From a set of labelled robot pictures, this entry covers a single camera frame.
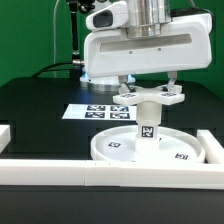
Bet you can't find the black cable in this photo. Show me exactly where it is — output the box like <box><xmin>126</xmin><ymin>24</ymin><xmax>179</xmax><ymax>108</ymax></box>
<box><xmin>31</xmin><ymin>61</ymin><xmax>83</xmax><ymax>78</ymax></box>

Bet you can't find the black camera stand pole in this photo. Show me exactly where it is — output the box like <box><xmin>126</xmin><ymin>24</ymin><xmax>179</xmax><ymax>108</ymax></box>
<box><xmin>66</xmin><ymin>0</ymin><xmax>95</xmax><ymax>81</ymax></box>

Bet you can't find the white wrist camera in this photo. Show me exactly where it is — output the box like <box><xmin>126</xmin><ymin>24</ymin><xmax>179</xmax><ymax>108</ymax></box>
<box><xmin>86</xmin><ymin>1</ymin><xmax>129</xmax><ymax>31</ymax></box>

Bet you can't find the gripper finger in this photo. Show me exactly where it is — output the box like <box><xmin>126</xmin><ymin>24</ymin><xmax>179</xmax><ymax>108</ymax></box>
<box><xmin>118</xmin><ymin>75</ymin><xmax>131</xmax><ymax>94</ymax></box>
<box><xmin>167</xmin><ymin>71</ymin><xmax>177</xmax><ymax>91</ymax></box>

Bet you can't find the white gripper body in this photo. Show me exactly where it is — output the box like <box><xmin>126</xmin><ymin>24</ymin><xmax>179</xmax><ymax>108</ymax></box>
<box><xmin>84</xmin><ymin>13</ymin><xmax>212</xmax><ymax>78</ymax></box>

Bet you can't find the white cross-shaped table base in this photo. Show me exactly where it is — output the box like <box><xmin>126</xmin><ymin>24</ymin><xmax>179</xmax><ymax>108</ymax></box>
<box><xmin>113</xmin><ymin>85</ymin><xmax>185</xmax><ymax>106</ymax></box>

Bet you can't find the white marker sheet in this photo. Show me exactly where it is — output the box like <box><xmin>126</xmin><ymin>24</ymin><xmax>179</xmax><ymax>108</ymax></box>
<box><xmin>63</xmin><ymin>104</ymin><xmax>136</xmax><ymax>121</ymax></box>

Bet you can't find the white U-shaped obstacle fence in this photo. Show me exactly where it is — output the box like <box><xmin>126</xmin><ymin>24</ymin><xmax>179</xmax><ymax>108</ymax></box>
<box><xmin>0</xmin><ymin>124</ymin><xmax>224</xmax><ymax>190</ymax></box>

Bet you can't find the white cable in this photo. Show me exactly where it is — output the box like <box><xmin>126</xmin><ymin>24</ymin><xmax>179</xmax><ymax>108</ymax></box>
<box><xmin>52</xmin><ymin>0</ymin><xmax>62</xmax><ymax>79</ymax></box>

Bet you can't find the white round table top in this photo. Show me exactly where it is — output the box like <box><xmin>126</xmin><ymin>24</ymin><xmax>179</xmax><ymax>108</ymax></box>
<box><xmin>91</xmin><ymin>125</ymin><xmax>205</xmax><ymax>164</ymax></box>

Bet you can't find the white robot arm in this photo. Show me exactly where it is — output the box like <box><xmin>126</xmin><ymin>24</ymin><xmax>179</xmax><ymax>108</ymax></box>
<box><xmin>84</xmin><ymin>0</ymin><xmax>212</xmax><ymax>89</ymax></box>

